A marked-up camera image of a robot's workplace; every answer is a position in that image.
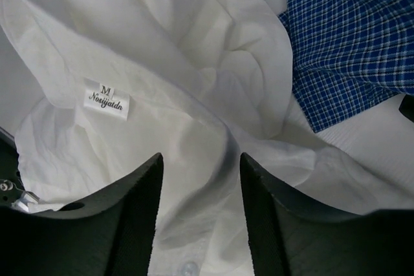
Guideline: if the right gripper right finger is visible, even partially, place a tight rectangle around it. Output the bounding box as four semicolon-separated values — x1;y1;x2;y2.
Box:
240;153;413;275

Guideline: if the white shirt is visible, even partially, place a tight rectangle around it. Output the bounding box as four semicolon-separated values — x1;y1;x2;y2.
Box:
1;0;386;275

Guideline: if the black shirt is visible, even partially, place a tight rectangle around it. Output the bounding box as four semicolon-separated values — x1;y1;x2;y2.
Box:
398;95;414;123

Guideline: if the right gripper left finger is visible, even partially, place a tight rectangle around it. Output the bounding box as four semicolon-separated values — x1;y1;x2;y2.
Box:
1;153;164;275

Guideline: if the blue checked shirt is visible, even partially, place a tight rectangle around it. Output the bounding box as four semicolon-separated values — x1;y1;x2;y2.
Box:
280;0;413;133

